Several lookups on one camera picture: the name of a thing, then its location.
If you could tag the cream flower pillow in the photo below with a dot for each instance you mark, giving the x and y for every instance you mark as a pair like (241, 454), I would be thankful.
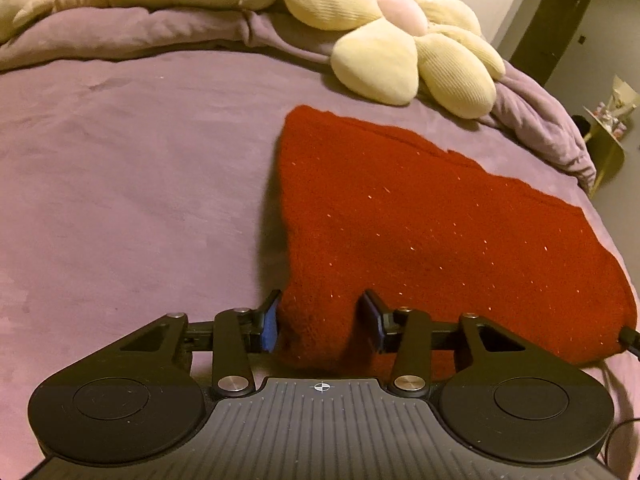
(385, 45)

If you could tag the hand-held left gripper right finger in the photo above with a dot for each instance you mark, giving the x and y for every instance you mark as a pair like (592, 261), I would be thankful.
(376, 329)

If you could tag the wrapped gift bouquet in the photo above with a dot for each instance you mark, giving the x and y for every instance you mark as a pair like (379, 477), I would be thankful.
(617, 105)

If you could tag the purple crumpled duvet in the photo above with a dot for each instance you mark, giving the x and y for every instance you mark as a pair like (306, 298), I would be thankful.
(125, 35)

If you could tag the small yellow side table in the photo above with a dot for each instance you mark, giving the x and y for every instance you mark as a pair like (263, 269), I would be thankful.
(607, 152)

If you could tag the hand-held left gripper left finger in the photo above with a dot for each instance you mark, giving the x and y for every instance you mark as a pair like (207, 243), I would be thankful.
(270, 330)

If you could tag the red knit cardigan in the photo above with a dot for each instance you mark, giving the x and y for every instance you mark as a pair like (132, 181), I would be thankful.
(425, 235)

